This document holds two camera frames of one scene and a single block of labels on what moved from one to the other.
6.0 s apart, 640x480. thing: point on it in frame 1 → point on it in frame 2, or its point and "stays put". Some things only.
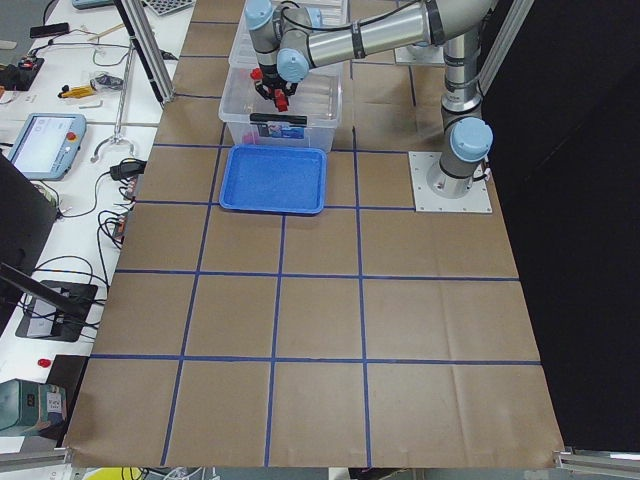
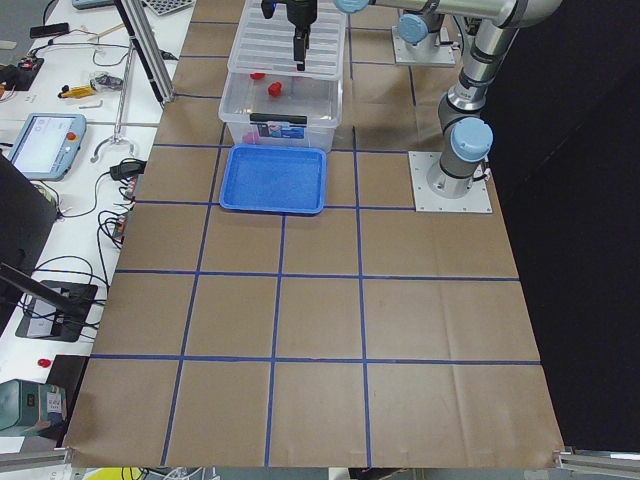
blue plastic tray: (275, 179) stays put
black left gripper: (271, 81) → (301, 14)
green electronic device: (26, 403) stays put
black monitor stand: (57, 310) stays put
